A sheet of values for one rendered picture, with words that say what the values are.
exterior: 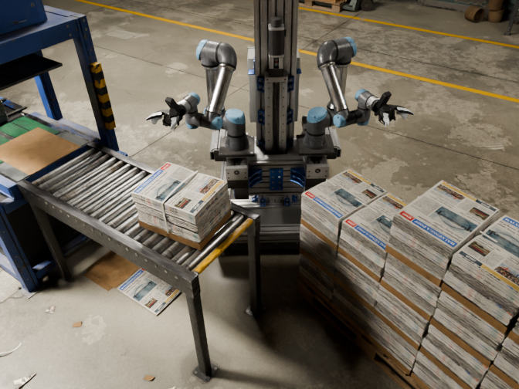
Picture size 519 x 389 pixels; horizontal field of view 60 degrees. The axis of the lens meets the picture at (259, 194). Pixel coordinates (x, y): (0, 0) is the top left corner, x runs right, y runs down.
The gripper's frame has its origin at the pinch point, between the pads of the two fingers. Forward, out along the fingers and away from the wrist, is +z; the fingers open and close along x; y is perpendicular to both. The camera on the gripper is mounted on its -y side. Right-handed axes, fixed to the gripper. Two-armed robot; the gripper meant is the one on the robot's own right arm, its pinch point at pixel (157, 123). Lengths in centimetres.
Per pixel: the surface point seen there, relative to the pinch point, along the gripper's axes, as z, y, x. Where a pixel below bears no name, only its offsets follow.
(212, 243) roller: 25, 38, -47
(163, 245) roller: 36, 41, -26
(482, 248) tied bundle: 7, -4, -157
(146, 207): 31.2, 25.7, -13.4
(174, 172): 9.3, 18.4, -15.5
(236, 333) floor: 20, 116, -64
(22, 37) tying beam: -4, -19, 86
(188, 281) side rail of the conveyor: 51, 38, -49
